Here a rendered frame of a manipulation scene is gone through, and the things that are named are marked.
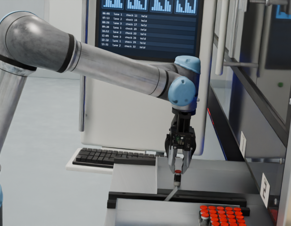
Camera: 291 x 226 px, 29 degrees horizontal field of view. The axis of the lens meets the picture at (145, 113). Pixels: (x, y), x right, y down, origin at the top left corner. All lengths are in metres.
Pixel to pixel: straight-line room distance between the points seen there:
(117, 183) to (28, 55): 0.60
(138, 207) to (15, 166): 2.70
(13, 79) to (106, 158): 0.75
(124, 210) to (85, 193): 2.20
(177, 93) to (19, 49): 0.40
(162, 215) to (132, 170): 0.33
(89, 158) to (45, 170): 2.08
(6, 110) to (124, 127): 0.86
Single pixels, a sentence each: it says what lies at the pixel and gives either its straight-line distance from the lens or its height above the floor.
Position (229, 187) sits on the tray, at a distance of 1.79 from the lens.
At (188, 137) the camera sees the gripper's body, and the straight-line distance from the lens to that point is 1.64.
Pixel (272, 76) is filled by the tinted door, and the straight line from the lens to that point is 1.48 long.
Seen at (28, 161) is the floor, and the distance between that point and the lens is 4.31.
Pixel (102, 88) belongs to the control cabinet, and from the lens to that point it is 2.21.
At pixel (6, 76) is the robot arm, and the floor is 1.26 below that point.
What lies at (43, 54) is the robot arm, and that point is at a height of 1.34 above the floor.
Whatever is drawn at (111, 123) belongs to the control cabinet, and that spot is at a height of 0.91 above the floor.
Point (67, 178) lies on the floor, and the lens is 4.01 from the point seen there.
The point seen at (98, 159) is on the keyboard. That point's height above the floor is 0.83.
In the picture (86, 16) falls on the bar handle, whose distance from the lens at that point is 2.11.
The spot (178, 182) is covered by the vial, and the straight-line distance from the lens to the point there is 1.75.
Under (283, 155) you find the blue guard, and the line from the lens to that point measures 1.29.
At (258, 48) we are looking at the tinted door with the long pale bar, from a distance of 1.68.
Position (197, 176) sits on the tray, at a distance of 1.85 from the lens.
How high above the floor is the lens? 1.58
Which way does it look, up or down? 16 degrees down
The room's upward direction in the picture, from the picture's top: 4 degrees clockwise
